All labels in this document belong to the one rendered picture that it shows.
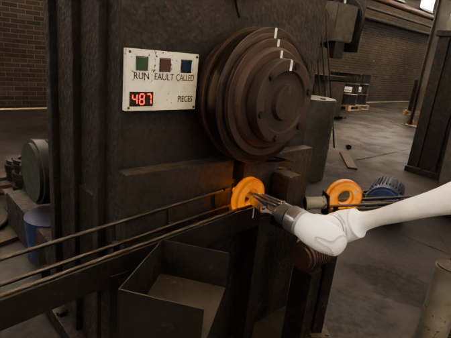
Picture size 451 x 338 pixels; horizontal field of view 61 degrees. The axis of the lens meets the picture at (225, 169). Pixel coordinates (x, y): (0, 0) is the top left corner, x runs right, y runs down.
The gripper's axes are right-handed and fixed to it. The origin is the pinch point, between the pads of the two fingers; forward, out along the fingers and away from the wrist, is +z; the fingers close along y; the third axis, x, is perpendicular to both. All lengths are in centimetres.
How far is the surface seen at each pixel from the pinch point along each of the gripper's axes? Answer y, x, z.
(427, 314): 58, -41, -59
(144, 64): -41, 44, 13
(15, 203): -44, -63, 145
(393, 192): 202, -47, 23
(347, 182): 44.1, 3.6, -15.3
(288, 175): 20.8, 4.9, -1.5
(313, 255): 23.5, -23.3, -20.3
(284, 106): -1.2, 36.2, -9.3
